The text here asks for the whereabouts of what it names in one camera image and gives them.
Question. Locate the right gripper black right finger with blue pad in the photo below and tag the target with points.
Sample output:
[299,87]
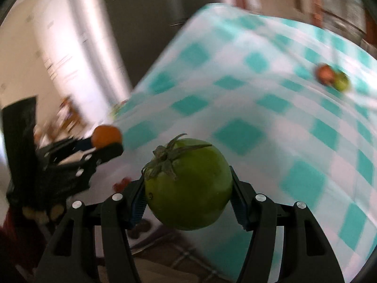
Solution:
[287,243]

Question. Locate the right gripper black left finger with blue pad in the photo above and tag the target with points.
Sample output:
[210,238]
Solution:
[93,234]

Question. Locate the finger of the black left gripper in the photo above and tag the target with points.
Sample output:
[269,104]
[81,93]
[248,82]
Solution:
[100,153]

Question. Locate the green tomato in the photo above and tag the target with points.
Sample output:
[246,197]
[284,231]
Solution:
[341,82]
[188,183]

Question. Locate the teal white checkered tablecloth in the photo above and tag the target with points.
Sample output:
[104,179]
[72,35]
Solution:
[246,83]

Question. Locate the dark grey refrigerator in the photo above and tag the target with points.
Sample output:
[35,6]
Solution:
[143,28]

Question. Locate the red apple fruit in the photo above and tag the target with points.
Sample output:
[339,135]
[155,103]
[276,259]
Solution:
[325,74]

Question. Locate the brown wooden door frame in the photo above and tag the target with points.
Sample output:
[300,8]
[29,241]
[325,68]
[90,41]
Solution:
[317,17]

